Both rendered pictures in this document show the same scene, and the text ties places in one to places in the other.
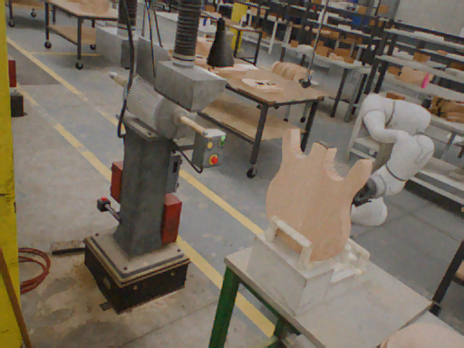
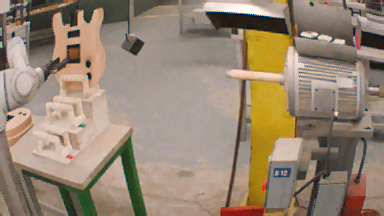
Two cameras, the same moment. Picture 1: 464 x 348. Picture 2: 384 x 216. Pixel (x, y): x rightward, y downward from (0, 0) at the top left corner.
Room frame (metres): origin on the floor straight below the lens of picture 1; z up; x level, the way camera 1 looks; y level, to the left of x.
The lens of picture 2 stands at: (3.29, -0.66, 1.79)
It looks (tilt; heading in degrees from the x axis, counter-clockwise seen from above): 22 degrees down; 155
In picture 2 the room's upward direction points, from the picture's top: 4 degrees counter-clockwise
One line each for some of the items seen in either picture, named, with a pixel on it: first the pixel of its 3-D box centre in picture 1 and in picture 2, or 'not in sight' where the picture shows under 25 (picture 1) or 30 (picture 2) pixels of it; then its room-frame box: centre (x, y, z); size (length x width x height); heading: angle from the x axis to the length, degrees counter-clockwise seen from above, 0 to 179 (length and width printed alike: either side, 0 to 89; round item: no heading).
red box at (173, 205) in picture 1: (162, 210); not in sight; (2.33, 0.38, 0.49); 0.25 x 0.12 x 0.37; 45
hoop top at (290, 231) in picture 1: (291, 232); not in sight; (1.24, -0.25, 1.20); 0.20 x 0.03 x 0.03; 42
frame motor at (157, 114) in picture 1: (159, 104); (329, 85); (2.17, 0.44, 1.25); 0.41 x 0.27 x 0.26; 45
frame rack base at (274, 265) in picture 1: (288, 269); (80, 111); (1.28, -0.28, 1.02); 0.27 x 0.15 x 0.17; 43
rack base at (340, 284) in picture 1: (313, 266); (67, 131); (1.38, -0.40, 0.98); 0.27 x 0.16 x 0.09; 43
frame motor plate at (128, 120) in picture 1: (149, 124); (340, 119); (2.21, 0.49, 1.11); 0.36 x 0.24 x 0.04; 45
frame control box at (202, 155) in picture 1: (198, 149); (301, 177); (2.28, 0.21, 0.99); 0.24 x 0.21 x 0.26; 45
